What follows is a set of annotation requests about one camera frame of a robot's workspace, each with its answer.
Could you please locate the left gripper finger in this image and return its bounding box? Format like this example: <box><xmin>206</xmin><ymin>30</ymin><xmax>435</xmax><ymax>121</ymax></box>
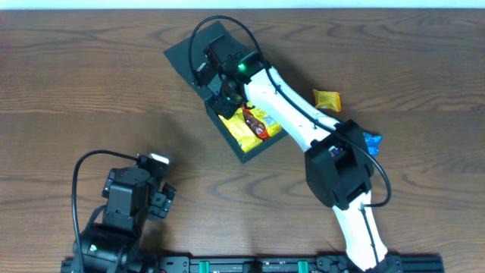
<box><xmin>161</xmin><ymin>183</ymin><xmax>177</xmax><ymax>212</ymax></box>
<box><xmin>147</xmin><ymin>192</ymin><xmax>167</xmax><ymax>221</ymax></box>

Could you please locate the yellow snack bar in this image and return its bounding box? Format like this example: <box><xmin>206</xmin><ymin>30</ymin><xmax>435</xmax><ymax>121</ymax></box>
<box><xmin>218</xmin><ymin>108</ymin><xmax>263</xmax><ymax>152</ymax></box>

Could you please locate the red snack packet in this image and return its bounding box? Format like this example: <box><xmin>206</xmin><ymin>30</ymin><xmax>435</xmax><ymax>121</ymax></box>
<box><xmin>242</xmin><ymin>105</ymin><xmax>271</xmax><ymax>141</ymax></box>

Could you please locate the large yellow Hacks candy bag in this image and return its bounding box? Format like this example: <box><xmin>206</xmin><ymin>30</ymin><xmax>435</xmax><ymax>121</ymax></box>
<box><xmin>246</xmin><ymin>102</ymin><xmax>283</xmax><ymax>140</ymax></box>

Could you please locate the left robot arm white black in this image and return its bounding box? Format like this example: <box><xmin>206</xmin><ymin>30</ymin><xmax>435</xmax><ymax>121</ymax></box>
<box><xmin>61</xmin><ymin>150</ymin><xmax>177</xmax><ymax>273</ymax></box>

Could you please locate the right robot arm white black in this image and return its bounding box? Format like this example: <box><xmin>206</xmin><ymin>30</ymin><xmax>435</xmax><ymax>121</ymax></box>
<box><xmin>194</xmin><ymin>34</ymin><xmax>388</xmax><ymax>272</ymax></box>

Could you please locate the black open gift box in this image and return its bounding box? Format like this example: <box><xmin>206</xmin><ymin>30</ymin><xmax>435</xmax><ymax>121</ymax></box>
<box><xmin>164</xmin><ymin>21</ymin><xmax>287</xmax><ymax>163</ymax></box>

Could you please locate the small yellow orange snack packet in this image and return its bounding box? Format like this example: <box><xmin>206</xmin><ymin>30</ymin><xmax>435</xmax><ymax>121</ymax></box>
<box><xmin>313</xmin><ymin>89</ymin><xmax>342</xmax><ymax>112</ymax></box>

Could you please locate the purple chocolate bar wrapper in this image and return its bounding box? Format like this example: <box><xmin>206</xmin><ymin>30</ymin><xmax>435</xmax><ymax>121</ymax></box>
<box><xmin>329</xmin><ymin>146</ymin><xmax>343</xmax><ymax>157</ymax></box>

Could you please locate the blue cookie wrapper bar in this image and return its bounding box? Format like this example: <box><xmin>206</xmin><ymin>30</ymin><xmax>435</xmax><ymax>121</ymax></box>
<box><xmin>363</xmin><ymin>132</ymin><xmax>383</xmax><ymax>156</ymax></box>

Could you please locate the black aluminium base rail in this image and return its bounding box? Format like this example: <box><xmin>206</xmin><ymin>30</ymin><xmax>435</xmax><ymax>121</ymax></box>
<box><xmin>84</xmin><ymin>255</ymin><xmax>445</xmax><ymax>273</ymax></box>

